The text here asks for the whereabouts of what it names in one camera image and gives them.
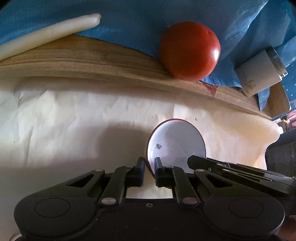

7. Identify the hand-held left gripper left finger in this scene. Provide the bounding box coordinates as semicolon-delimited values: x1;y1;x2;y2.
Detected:
65;157;147;207

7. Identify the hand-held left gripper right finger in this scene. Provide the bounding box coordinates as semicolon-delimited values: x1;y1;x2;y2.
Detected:
154;157;234;207

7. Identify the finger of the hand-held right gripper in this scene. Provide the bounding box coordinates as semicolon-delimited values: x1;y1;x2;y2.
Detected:
187;155;272;178
217;168;290;187

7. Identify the white bowl with dark mark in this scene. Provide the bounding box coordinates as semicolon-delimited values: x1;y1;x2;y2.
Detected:
145;119;207;180

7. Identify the dark mesh chair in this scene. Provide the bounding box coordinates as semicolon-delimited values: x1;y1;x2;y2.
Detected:
265;132;296;179

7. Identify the pink object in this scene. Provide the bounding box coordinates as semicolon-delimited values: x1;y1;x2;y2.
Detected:
285;110;296;129

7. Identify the cream paper table cover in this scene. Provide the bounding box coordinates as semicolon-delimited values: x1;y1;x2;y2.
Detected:
0;76;281;209

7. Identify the blue dotted fabric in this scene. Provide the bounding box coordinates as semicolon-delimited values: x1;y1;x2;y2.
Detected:
281;70;296;109

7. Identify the white tumbler butterfly print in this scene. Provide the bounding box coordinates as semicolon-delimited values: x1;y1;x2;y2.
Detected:
235;47;288;97

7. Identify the red tomato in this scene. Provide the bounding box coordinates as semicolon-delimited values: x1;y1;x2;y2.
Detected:
159;22;221;81

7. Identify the wooden board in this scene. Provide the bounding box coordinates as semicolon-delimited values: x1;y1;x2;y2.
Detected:
0;35;290;118

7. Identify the blue cloth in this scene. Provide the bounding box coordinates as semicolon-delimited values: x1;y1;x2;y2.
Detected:
0;0;296;112

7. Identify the cream white stick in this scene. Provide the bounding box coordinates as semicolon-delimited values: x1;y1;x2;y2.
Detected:
0;13;101;62

